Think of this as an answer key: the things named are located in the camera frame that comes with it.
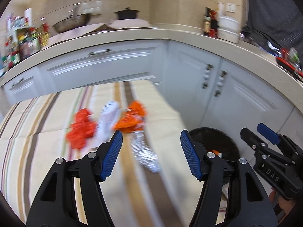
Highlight cabinet door handle left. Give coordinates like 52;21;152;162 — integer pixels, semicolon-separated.
201;64;213;89

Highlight cabinet door handle right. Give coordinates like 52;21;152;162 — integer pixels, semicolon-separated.
214;70;227;97

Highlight paper towel roll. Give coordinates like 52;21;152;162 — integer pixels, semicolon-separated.
24;8;32;26

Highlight silver foil wrapper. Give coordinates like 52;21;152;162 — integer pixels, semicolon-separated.
131;131;160;173

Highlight metal wok pan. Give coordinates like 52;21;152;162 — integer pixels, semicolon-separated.
52;3;91;33

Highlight cooking oil bottle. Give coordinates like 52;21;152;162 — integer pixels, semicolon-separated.
38;17;50;47

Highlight orange crumpled wrapper far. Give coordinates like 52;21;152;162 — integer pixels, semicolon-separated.
112;100;147;133

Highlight drawer handle left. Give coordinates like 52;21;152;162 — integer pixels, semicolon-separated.
11;78;24;87

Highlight orange crumpled wrapper near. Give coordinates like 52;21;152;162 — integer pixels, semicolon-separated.
212;150;222;158

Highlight striped tablecloth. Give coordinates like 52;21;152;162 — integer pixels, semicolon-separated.
1;80;203;226

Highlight beige stove cover cloth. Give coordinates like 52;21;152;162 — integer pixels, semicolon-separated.
42;19;153;50

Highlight dark soy sauce bottle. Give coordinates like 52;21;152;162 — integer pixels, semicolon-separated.
203;7;212;35

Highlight black trash bin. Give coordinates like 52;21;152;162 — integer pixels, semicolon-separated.
180;127;240;185

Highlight drawer handle centre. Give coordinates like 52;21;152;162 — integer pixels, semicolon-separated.
89;49;111;55

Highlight drawer handle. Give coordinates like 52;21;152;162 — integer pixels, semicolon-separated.
89;49;111;55
11;78;24;87

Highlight red dish rack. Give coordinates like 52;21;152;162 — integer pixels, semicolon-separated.
276;48;302;82

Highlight cabinet door handle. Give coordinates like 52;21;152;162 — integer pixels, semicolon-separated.
214;70;227;97
201;64;213;89

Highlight person's hand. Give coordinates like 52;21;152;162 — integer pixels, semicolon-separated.
269;188;296;222

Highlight red-orange crumpled plastic bag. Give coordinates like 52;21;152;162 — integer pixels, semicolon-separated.
66;108;97;150

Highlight white crumpled paper bag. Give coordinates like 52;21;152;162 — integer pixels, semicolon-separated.
93;101;121;148

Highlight white stacked bowls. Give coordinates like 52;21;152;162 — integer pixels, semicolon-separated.
217;15;240;44

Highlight person's dark grey shirt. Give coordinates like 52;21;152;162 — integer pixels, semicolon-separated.
242;0;302;61

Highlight orange crumpled wrapper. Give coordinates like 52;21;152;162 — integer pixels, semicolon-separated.
112;100;147;133
212;150;222;158

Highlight black clay pot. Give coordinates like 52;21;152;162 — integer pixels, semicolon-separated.
115;7;139;20

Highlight white wall socket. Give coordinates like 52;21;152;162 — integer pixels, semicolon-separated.
226;3;236;13

